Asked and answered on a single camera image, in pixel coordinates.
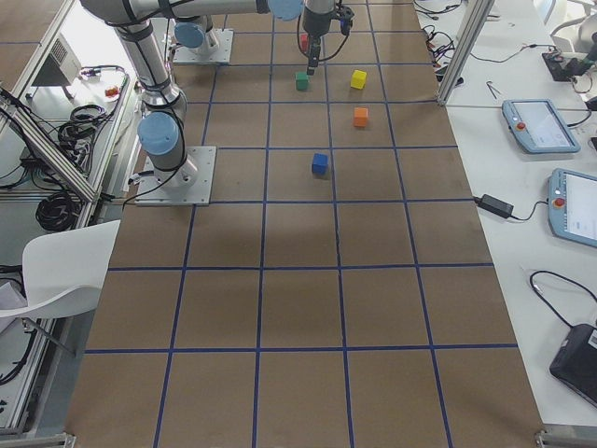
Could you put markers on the red wooden block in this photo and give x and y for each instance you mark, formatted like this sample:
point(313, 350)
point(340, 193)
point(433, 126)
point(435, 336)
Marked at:
point(303, 42)

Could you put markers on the green wooden block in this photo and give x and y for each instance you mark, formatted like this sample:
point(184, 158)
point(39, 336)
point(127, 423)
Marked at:
point(302, 81)

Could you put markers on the yellow wooden block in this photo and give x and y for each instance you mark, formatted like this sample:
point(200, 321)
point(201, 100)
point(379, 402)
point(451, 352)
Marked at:
point(358, 79)

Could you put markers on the orange wooden block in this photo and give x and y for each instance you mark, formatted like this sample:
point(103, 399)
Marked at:
point(361, 117)

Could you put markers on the blue wooden block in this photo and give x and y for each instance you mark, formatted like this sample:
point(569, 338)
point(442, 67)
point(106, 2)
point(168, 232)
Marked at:
point(319, 163)

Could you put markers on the upper teach pendant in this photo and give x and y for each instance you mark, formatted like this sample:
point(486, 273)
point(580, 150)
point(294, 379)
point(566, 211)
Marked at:
point(538, 127)

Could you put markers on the teach pendant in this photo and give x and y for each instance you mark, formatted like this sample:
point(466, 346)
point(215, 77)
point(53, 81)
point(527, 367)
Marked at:
point(572, 206)
point(538, 127)

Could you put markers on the brown paper table mat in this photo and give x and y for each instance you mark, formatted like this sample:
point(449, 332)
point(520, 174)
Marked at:
point(359, 308)

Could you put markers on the black power adapter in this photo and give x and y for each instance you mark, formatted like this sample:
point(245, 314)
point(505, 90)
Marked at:
point(494, 205)

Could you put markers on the grey control box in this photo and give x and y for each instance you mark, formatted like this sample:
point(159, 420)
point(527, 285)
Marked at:
point(60, 68)

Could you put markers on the lower teach pendant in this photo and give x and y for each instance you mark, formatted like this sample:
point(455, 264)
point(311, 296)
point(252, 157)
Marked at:
point(572, 206)

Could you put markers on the white chair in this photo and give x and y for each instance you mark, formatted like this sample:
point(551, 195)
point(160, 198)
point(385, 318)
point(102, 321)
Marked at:
point(64, 272)

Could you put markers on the black laptop case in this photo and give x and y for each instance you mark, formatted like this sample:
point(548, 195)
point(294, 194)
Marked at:
point(575, 362)

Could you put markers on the aluminium frame post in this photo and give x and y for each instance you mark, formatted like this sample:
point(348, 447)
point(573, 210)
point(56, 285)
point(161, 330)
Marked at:
point(476, 14)

